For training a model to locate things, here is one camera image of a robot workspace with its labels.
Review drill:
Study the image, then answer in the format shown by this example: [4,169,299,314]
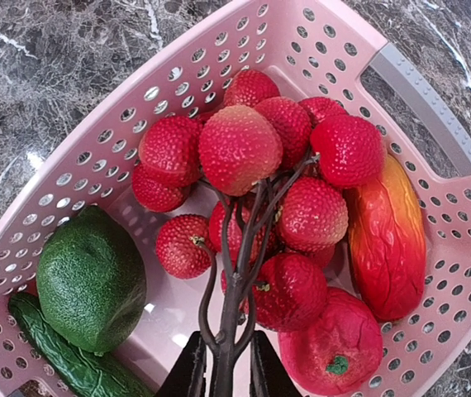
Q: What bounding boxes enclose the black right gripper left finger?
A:
[169,331,207,397]

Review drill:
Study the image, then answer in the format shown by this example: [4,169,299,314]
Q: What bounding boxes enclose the red lychee bunch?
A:
[132,69,385,396]

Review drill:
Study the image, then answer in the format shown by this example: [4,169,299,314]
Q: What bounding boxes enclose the green cucumber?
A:
[7,292,155,397]

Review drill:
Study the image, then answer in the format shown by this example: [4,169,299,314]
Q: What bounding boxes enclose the pink perforated plastic basket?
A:
[0,1,471,396]

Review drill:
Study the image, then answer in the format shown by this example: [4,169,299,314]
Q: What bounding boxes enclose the red orange mango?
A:
[345,155,426,322]

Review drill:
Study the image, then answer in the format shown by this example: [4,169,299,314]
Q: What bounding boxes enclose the green lime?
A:
[36,205,147,356]

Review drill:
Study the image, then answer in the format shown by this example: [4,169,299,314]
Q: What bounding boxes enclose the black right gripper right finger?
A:
[250,331,290,396]

